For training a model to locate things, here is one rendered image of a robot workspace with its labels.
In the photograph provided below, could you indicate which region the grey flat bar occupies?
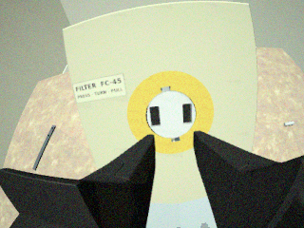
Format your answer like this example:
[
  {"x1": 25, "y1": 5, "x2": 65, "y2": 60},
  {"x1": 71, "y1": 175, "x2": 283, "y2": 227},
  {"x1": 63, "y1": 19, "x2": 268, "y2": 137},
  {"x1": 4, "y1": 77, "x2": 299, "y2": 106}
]
[{"x1": 31, "y1": 125, "x2": 56, "y2": 171}]

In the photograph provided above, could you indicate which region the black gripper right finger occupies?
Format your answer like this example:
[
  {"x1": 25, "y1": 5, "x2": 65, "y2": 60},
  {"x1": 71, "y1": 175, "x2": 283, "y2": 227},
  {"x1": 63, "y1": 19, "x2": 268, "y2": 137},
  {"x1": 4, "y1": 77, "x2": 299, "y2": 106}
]
[{"x1": 194, "y1": 130, "x2": 304, "y2": 228}]

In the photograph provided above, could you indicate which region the pale cream service panel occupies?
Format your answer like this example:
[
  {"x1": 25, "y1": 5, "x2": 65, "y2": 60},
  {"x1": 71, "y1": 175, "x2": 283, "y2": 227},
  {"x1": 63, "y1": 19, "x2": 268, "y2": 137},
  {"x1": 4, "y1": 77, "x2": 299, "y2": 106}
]
[{"x1": 62, "y1": 0, "x2": 258, "y2": 204}]

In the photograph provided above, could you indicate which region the white cylinder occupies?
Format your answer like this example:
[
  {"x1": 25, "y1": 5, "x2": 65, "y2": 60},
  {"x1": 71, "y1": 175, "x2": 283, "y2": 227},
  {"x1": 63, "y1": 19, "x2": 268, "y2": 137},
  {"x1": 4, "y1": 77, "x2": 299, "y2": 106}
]
[{"x1": 147, "y1": 86, "x2": 195, "y2": 137}]

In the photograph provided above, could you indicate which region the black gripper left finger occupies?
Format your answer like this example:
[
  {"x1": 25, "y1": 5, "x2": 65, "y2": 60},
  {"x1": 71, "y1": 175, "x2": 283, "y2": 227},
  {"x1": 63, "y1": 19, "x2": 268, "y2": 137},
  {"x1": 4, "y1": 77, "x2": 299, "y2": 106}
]
[{"x1": 0, "y1": 134, "x2": 156, "y2": 228}]

